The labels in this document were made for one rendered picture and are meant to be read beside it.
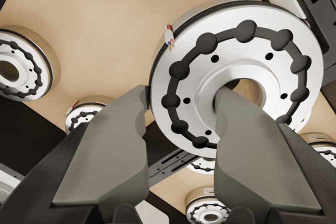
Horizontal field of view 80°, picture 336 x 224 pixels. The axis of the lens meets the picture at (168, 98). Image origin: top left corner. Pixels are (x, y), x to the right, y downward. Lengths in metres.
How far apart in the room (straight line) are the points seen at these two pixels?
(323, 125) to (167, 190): 0.32
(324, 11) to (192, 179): 0.35
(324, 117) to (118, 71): 0.33
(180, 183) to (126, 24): 0.33
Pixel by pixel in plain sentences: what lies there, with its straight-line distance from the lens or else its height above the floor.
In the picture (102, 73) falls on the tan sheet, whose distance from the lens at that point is 0.32.
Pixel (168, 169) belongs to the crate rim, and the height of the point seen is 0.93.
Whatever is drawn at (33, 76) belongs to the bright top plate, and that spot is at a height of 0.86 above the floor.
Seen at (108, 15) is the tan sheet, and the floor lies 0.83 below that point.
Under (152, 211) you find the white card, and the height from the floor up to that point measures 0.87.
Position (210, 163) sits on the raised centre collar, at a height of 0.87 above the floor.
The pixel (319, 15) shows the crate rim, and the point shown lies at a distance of 0.21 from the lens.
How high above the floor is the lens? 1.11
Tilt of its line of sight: 60 degrees down
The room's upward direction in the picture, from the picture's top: 174 degrees counter-clockwise
